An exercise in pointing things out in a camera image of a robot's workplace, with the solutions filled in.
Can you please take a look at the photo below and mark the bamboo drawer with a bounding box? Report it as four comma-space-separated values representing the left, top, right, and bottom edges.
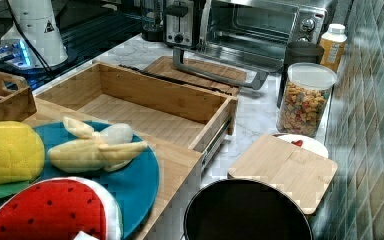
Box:
37, 62, 237, 152

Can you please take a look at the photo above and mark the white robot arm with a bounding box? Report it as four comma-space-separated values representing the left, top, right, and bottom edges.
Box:
1, 0, 68, 70

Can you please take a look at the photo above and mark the large wooden cutting board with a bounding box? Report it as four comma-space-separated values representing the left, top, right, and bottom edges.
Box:
125, 56, 247, 96

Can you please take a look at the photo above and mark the plush peeled banana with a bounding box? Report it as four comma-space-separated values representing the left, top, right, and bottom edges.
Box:
48, 117, 148, 173

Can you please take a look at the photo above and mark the teal round felt mat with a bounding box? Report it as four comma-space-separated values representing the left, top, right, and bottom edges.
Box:
0, 122, 159, 240

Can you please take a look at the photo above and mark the stainless toaster oven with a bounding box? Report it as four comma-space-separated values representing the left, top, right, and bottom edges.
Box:
170, 0, 336, 90

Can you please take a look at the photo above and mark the black round pot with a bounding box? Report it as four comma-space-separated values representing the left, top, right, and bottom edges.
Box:
183, 179, 313, 240

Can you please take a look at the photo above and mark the black slot toaster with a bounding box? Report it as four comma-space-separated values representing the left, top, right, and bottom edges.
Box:
164, 0, 194, 47

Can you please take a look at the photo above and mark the white bowl with lid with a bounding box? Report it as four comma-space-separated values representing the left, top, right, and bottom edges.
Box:
275, 133, 329, 158

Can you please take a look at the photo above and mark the clear cereal jar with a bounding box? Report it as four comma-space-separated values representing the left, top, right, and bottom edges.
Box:
276, 62, 337, 137

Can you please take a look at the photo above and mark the black coffee grinder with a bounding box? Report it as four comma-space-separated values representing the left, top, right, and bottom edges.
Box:
140, 0, 163, 42

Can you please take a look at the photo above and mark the teal container bamboo lid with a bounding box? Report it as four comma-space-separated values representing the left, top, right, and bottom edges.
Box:
228, 134, 338, 215

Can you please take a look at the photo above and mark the plush watermelon slice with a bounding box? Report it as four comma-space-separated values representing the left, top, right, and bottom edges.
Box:
0, 177, 123, 240

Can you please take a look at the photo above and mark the orange bottle white cap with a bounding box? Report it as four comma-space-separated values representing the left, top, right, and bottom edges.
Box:
319, 23, 347, 72

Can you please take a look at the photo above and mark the plush yellow lemon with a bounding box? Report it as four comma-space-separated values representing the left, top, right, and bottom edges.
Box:
0, 121, 45, 185

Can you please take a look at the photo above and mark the wooden tea box tray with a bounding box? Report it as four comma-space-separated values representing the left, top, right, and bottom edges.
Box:
0, 72, 36, 121

